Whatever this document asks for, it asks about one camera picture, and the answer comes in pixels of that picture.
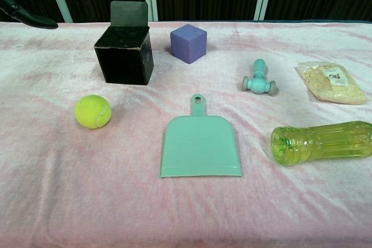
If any dark left robot hand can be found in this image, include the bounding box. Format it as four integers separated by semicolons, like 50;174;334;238
0;0;59;30

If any clear bag of pale flakes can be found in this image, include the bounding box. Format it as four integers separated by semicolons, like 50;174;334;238
295;61;369;105

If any black open cardboard box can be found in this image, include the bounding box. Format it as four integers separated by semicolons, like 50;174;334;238
93;1;155;87

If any yellow-green transparent plastic bottle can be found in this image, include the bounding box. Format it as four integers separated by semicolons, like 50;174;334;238
270;121;372;167

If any yellow-green tennis ball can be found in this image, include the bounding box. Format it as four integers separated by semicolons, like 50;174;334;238
74;94;113;130

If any teal roller massager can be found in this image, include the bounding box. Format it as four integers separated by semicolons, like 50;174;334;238
242;59;277;97

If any pink fuzzy table cloth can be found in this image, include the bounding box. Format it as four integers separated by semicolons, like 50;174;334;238
0;20;372;248

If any purple foam cube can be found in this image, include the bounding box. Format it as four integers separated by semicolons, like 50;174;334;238
170;23;208;64

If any teal plastic dustpan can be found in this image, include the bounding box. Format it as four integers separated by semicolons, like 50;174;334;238
158;94;243;179

